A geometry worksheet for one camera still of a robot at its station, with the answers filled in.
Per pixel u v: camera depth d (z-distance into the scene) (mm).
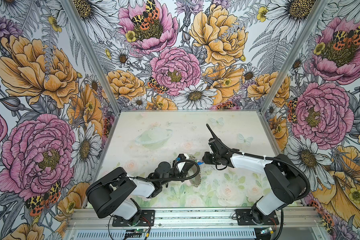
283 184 453
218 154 724
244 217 733
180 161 702
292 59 914
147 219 733
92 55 881
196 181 850
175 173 726
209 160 826
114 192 452
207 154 832
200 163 932
